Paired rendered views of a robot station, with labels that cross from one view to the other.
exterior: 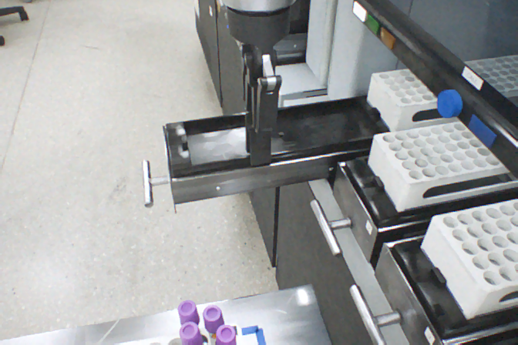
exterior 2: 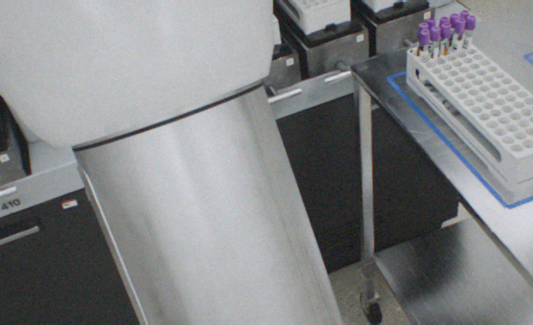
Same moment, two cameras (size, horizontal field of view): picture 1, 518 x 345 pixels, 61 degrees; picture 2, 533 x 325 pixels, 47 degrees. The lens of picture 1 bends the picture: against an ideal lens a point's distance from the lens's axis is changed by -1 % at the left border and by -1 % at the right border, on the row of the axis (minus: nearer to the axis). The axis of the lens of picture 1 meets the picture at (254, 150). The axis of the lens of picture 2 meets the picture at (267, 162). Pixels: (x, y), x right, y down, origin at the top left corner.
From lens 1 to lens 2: 99 cm
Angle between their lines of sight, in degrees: 64
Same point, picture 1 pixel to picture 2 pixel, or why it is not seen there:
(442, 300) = (344, 26)
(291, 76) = (57, 152)
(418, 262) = (321, 33)
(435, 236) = (313, 15)
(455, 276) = (335, 13)
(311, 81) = not seen: hidden behind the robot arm
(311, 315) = (371, 62)
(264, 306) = (372, 78)
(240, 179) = not seen: hidden behind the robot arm
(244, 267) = not seen: outside the picture
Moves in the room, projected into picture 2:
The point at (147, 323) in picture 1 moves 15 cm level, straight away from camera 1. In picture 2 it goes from (404, 118) to (330, 161)
